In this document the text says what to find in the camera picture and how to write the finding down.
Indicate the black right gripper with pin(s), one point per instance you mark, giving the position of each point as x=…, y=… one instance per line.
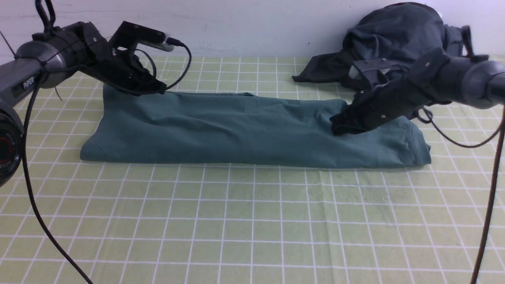
x=378, y=106

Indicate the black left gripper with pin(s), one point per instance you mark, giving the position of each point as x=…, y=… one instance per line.
x=118, y=68

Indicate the green long-sleeve top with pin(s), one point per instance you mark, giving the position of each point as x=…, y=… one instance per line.
x=198, y=128

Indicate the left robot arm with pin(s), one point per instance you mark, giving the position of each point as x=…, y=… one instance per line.
x=57, y=54

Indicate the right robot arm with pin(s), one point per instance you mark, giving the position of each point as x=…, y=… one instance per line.
x=435, y=78

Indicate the dark teal crumpled garment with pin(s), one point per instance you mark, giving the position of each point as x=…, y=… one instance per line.
x=401, y=33

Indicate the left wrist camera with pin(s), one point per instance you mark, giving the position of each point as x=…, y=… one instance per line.
x=129, y=35

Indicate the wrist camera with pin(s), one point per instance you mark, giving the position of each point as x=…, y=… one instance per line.
x=129, y=35
x=366, y=74

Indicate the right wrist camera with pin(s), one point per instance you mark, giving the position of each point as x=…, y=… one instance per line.
x=366, y=74

